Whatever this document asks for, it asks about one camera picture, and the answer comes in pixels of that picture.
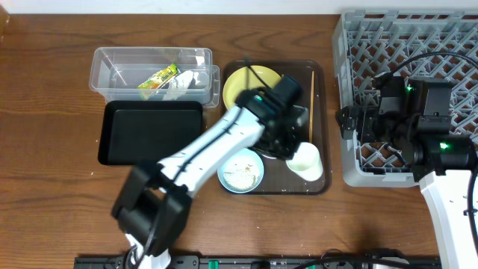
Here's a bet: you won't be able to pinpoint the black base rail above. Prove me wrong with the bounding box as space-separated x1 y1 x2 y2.
73 256 441 269

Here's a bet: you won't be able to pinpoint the blue bowl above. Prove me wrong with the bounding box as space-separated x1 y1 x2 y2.
217 149 264 194

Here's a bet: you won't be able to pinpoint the grey dishwasher rack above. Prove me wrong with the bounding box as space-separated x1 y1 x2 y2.
332 9 478 188

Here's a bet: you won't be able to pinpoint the dark brown serving tray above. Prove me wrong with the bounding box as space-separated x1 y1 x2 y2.
220 59 332 196

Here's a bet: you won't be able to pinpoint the white cup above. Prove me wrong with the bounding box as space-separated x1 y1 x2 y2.
286 142 323 182

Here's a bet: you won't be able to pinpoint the white tissue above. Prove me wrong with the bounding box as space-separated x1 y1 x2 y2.
163 70 199 101

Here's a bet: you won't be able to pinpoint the pink bowl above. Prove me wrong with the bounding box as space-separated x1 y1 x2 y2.
253 148 276 159

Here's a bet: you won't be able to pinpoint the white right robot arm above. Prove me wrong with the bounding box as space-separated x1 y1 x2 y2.
336 72 477 268

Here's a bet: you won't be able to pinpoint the black waste tray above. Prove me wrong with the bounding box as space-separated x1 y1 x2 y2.
98 100 203 165

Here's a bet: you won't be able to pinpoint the green snack wrapper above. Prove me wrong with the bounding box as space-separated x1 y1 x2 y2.
137 64 180 100

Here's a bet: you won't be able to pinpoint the yellow plate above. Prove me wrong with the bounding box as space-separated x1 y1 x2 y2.
223 65 281 110

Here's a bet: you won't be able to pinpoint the rice leftovers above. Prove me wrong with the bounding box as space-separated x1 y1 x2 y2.
223 158 260 191

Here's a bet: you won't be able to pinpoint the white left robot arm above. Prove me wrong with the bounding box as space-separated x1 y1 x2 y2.
111 75 308 268

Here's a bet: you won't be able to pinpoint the clear plastic waste bin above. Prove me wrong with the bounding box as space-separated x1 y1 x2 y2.
89 47 220 108

